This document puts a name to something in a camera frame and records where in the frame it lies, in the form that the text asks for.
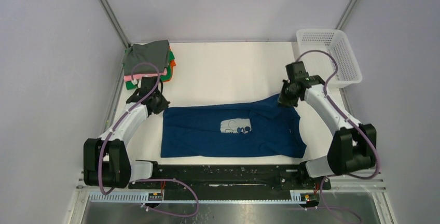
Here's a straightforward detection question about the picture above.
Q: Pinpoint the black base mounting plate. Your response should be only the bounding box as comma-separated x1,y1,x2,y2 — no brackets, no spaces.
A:
94,159,333,203

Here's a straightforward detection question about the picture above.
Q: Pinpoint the orange folded t-shirt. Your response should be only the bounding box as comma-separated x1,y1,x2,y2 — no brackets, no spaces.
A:
161,48,176,82

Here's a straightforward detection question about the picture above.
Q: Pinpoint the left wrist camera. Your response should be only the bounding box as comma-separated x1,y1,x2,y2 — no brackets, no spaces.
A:
131,79,141,87

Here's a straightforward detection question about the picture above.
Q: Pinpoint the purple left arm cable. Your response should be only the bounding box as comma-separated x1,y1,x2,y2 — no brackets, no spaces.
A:
97,62,199,218

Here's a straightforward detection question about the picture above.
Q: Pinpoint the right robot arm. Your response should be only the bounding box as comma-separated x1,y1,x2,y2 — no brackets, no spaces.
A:
278,62,380,189

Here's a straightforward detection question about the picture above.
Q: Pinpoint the green folded t-shirt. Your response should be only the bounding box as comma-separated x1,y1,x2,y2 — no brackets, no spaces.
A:
125,68,167,90

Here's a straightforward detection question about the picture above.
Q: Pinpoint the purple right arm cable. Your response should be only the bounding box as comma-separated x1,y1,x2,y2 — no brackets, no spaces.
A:
295,50,381,223

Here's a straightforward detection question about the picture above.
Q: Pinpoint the grey folded t-shirt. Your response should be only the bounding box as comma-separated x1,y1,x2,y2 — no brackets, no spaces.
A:
122,40,170,76

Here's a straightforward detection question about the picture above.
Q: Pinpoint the blue t-shirt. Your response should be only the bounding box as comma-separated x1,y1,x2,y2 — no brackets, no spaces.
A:
160,94,307,158

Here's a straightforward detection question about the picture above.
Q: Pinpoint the pink folded t-shirt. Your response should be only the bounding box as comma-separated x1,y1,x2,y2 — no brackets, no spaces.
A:
123,73,157,81

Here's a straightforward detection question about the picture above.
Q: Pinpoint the white perforated plastic basket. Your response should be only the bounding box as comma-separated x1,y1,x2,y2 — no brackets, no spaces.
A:
296,29,363,88

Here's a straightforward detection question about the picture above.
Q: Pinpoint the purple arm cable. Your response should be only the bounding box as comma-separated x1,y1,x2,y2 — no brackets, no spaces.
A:
295,50,381,223
97,62,199,218

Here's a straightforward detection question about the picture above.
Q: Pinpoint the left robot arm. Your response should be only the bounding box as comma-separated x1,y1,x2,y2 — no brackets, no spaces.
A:
83,76,170,189

